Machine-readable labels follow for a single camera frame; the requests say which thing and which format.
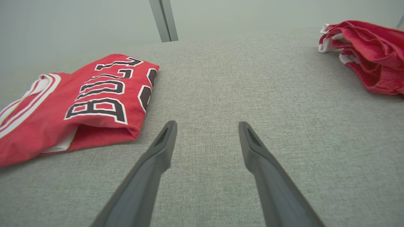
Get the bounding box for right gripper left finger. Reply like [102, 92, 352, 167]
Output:
[91, 120, 178, 227]

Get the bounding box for red shorts with white trim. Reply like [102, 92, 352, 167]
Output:
[318, 20, 404, 96]

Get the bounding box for red and white basketball jersey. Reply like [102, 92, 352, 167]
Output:
[0, 54, 160, 168]

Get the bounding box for grey metal wall post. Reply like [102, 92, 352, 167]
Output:
[149, 0, 179, 43]

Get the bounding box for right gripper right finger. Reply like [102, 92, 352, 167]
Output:
[238, 121, 325, 227]

